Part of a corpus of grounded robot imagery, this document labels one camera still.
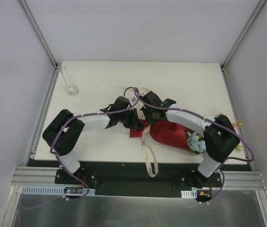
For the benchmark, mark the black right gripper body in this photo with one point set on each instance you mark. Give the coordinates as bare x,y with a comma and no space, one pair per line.
149,116

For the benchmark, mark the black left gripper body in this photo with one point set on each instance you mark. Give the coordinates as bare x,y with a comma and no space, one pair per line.
133,117

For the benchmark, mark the cream ribbon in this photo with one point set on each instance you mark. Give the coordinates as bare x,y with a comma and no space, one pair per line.
146,150

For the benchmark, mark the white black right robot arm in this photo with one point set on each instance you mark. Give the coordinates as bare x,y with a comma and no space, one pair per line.
219,136

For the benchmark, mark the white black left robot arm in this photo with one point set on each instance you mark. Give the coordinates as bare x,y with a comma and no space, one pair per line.
62,134

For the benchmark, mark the clear glass flask vase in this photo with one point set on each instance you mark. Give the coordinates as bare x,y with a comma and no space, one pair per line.
71,87

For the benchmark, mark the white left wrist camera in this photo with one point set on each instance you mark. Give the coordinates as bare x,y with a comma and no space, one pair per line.
132,99

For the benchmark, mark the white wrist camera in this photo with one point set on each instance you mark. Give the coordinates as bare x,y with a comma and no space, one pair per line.
132,99
143,94

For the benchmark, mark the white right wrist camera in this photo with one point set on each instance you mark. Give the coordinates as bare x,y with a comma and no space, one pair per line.
143,94

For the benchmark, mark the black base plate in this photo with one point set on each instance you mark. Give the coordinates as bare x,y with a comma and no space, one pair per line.
129,179

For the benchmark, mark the white slotted cable duct right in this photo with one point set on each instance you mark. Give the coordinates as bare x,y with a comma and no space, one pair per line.
196,193

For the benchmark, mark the white slotted cable duct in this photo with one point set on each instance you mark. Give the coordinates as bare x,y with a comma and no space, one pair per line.
56,190
196,193

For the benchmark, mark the aluminium rail right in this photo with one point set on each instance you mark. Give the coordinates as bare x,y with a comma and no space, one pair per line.
244,181

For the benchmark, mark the aluminium rail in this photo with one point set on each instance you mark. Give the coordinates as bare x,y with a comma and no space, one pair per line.
34,175
244,181

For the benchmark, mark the aluminium rail left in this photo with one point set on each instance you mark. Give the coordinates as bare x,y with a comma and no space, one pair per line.
34,175

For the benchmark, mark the white slotted cable duct left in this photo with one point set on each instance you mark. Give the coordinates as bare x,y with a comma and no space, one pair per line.
56,190

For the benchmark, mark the aluminium frame post left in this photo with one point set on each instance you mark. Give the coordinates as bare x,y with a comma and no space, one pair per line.
37,31

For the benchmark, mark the aluminium frame post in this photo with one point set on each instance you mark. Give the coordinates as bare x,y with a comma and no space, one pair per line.
248,25
37,31

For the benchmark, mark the aluminium frame post right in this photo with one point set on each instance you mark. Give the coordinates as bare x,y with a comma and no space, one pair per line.
248,25

